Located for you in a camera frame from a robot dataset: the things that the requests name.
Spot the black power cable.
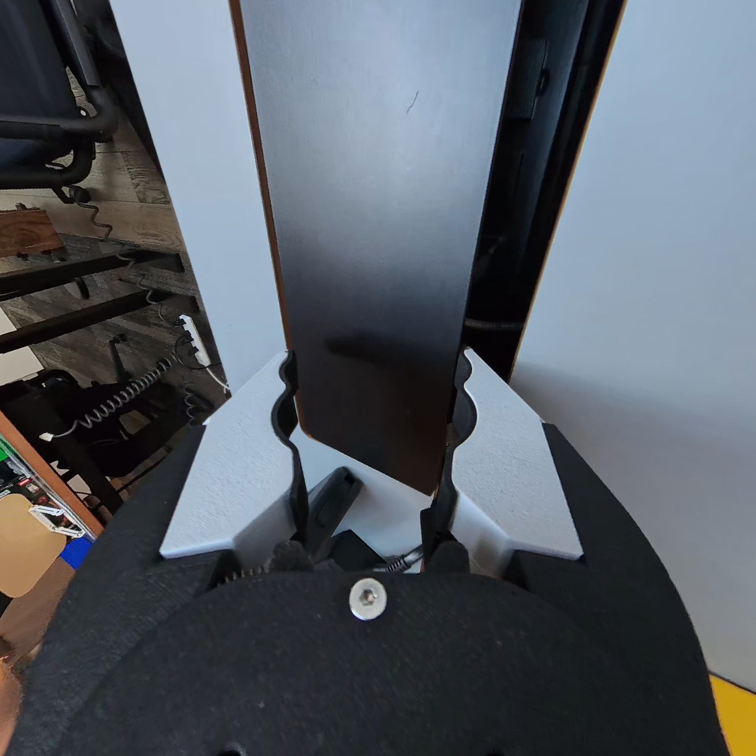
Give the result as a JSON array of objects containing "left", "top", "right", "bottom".
[{"left": 377, "top": 546, "right": 427, "bottom": 575}]

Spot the blue storage bin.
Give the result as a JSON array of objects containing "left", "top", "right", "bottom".
[{"left": 58, "top": 536, "right": 94, "bottom": 572}]

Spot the black office chair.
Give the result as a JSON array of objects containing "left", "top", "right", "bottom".
[{"left": 0, "top": 0, "right": 120, "bottom": 205}]

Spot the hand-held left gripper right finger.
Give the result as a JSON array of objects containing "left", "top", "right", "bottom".
[{"left": 421, "top": 347, "right": 586, "bottom": 576}]

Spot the dark desk mat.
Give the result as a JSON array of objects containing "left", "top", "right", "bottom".
[{"left": 229, "top": 0, "right": 524, "bottom": 497}]

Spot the white power strip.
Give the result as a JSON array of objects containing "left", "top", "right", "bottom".
[{"left": 178, "top": 314, "right": 213, "bottom": 366}]

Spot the black box device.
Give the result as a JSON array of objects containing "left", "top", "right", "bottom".
[{"left": 307, "top": 466, "right": 386, "bottom": 571}]

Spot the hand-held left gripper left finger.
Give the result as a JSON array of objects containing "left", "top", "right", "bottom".
[{"left": 158, "top": 350, "right": 311, "bottom": 568}]

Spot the white lego frame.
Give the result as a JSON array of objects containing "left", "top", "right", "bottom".
[{"left": 28, "top": 504, "right": 85, "bottom": 539}]

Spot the black desk frame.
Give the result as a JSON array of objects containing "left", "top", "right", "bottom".
[{"left": 0, "top": 252, "right": 185, "bottom": 356}]

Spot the brown wood block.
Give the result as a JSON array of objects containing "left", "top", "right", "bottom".
[{"left": 0, "top": 207, "right": 65, "bottom": 262}]

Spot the small rounded cardboard board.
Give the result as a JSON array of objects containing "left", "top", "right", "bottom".
[{"left": 0, "top": 493, "right": 61, "bottom": 599}]

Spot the coiled cable with white plug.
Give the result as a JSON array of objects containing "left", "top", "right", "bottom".
[{"left": 39, "top": 353, "right": 179, "bottom": 442}]

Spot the thin black coiled cable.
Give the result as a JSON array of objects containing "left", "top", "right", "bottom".
[{"left": 61, "top": 185, "right": 199, "bottom": 309}]

